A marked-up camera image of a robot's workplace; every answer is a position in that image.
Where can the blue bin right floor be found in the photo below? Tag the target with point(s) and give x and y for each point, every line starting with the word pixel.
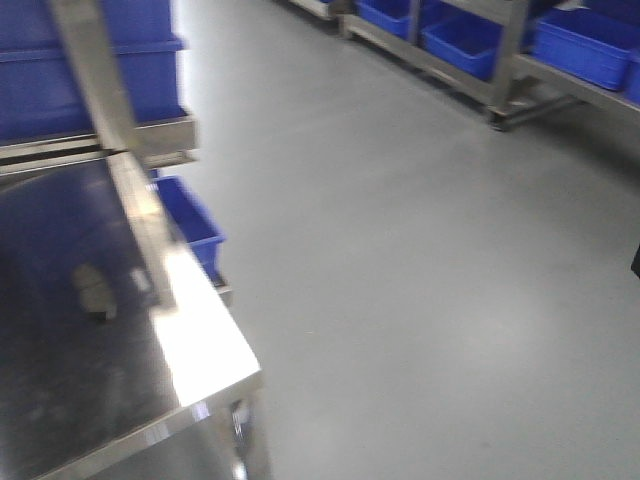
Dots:
pixel 193 220

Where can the steel work table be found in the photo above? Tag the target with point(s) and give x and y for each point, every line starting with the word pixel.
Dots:
pixel 169 389

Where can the far steel shelf rack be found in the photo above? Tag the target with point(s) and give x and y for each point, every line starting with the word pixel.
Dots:
pixel 518 59

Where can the stainless steel rack frame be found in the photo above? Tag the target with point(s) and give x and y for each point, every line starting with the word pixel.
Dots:
pixel 83 80

